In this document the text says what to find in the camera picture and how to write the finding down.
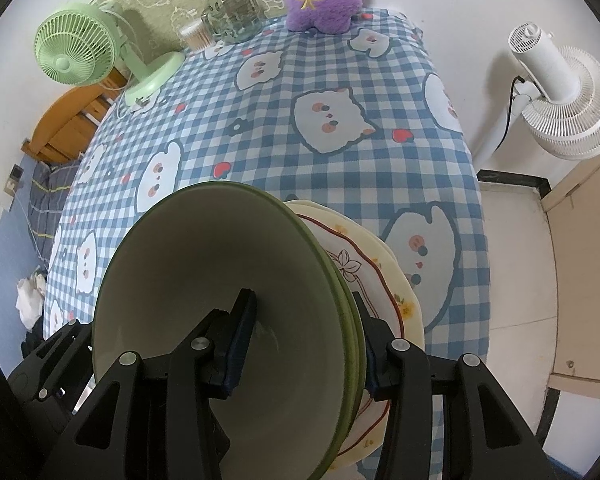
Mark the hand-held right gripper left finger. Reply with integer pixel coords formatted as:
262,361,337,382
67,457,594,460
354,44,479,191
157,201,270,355
40,287,258,480

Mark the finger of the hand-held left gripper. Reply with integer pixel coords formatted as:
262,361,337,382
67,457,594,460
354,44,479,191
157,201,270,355
7,317,98,413

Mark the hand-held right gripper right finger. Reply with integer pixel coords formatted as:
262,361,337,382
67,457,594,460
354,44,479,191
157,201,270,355
352,291,551,480

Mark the blue floral ceramic bowl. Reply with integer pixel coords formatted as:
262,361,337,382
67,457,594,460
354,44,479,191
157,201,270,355
91,182,361,480

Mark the white red-rimmed plate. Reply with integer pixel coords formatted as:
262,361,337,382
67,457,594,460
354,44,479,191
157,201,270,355
300,215,406,461

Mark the grey plaid bedding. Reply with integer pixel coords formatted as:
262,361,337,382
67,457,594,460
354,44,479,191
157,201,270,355
10,157,83,261

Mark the blue checked tablecloth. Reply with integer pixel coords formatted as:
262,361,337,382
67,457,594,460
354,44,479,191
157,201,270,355
44,7,491,478

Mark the wooden bed headboard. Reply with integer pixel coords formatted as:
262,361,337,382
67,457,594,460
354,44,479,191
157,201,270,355
21,67,131,165

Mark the green desk fan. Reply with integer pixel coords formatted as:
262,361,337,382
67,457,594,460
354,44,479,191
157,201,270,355
34,1,186,108

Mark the cotton swab container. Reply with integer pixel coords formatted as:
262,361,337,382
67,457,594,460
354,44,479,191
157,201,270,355
179,22,213,53

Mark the glass jar with dark lid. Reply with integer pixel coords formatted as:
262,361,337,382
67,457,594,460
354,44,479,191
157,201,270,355
200,0,263,45

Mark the white standing fan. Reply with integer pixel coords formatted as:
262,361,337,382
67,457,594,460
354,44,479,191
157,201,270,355
472,22,600,168

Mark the wall outlet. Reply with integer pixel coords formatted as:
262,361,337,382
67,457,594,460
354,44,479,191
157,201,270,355
5,164,25,196

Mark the black power cable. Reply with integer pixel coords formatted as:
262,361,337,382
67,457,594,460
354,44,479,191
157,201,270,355
495,76,526,151

